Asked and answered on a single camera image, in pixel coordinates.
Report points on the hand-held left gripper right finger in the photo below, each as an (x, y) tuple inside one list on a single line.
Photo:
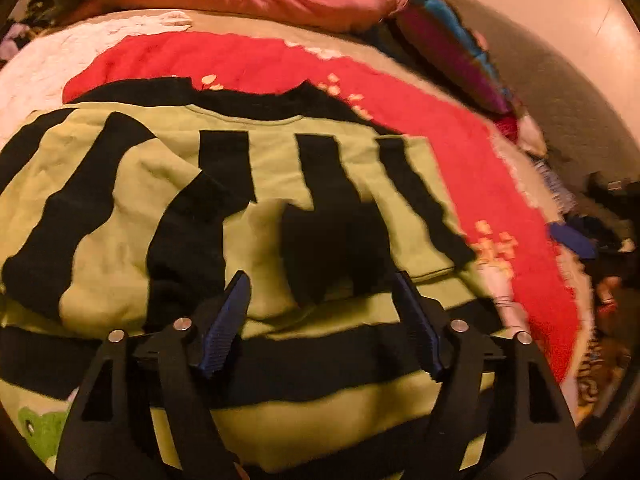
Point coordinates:
[(417, 325)]

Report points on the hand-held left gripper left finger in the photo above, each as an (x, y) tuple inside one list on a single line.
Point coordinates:
[(226, 325)]

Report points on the green black striped sweater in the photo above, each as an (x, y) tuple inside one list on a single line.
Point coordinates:
[(150, 175)]

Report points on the pile of clothes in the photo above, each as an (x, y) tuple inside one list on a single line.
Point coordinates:
[(20, 30)]

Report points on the blue cloth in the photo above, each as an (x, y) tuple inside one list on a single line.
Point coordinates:
[(572, 240)]

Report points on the red printed blanket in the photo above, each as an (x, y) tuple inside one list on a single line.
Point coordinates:
[(450, 125)]

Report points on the magenta blue striped pillow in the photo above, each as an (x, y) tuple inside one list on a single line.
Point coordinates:
[(450, 45)]

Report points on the beige bed sheet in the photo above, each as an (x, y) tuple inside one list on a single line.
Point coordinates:
[(300, 30)]

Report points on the white fluffy blanket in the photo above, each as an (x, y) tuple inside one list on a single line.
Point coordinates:
[(40, 60)]

